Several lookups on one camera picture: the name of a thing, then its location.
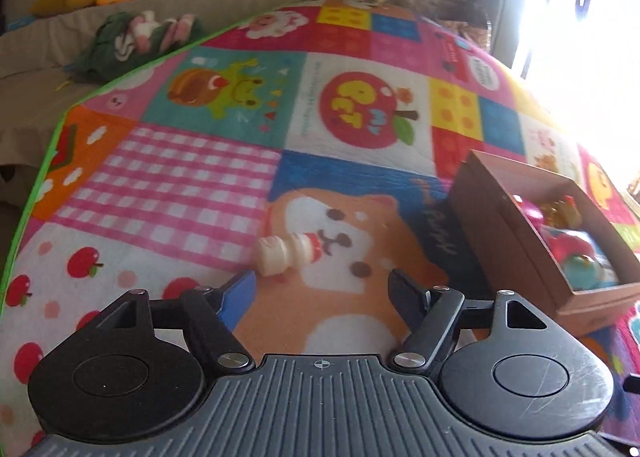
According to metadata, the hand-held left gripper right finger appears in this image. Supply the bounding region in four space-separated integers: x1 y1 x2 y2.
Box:
387 268 591 378

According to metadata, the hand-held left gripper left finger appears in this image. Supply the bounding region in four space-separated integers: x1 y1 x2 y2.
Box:
47 271 257 374

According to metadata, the small white drink bottle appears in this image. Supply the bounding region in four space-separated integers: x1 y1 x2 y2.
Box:
255 231 323 278

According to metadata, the brown cardboard box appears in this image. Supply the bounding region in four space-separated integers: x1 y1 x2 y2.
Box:
446 149 640 335

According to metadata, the blue wet wipes pack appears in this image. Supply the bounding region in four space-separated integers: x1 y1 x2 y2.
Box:
562 237 621 293

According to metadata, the colourful cartoon play mat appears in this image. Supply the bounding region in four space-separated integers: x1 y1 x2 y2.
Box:
0 4 640 457

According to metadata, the green plush with pink bunny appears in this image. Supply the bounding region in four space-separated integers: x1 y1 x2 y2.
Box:
75 11 207 82

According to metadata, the beige sofa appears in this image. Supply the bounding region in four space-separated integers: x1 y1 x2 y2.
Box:
0 0 306 238

